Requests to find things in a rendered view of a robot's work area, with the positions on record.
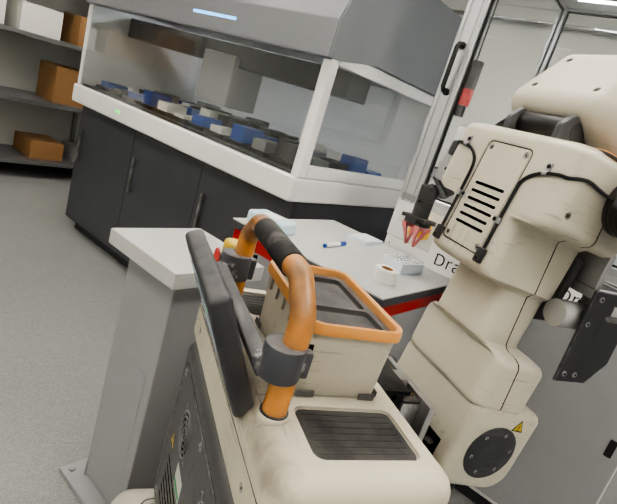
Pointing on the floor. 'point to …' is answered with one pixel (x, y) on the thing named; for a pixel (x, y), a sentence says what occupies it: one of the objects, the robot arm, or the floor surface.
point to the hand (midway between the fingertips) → (409, 242)
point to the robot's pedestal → (142, 363)
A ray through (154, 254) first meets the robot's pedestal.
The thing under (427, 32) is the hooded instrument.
